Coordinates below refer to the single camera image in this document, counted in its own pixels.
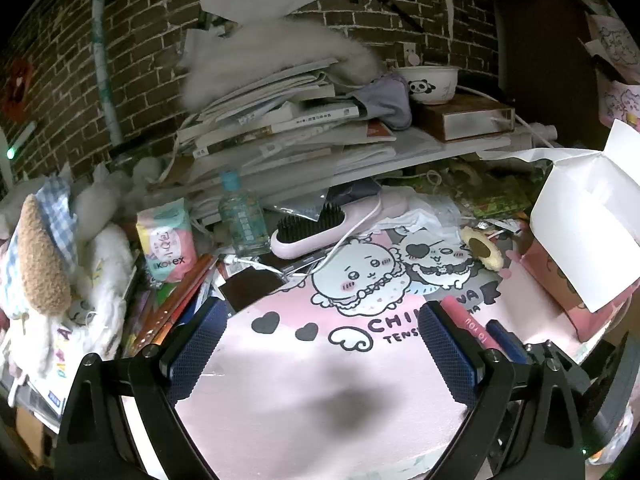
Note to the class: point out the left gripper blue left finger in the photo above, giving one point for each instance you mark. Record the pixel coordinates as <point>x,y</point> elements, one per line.
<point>188,348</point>

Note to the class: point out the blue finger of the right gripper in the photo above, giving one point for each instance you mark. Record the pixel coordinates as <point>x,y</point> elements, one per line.
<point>511,346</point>

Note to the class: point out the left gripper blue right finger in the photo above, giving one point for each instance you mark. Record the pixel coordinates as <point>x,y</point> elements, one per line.
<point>454,351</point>

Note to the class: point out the long pink bar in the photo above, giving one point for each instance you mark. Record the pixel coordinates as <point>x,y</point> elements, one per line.
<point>462,319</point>

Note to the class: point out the yellow plush dog toy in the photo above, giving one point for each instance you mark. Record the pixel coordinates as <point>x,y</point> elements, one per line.
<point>482,248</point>

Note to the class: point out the white storage box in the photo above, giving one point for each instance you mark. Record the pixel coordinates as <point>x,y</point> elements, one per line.
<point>586,219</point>

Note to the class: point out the black phone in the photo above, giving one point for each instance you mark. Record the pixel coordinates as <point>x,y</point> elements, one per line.
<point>245,288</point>

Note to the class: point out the pink printed desk mat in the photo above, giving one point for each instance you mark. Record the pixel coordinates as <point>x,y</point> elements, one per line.
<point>328,378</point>

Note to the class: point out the colourful tissue pack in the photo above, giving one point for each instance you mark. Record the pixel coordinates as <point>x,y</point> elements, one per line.
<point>166,238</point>

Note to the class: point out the green tall water bottle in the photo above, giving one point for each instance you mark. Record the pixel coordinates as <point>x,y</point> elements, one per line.
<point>242,214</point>

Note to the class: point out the pink hair brush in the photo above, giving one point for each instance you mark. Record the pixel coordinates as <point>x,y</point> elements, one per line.
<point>296,237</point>

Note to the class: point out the white panda bowl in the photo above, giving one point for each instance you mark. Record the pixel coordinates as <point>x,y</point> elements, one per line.
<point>432,85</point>

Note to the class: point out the stack of books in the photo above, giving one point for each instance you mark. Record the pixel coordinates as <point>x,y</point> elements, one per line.
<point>283,148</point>

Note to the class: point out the purple cloth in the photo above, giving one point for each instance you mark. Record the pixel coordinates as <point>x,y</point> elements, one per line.
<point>387,100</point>

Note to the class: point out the pink hanging wall organizer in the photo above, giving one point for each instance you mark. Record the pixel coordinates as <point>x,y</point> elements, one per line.
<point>616,55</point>

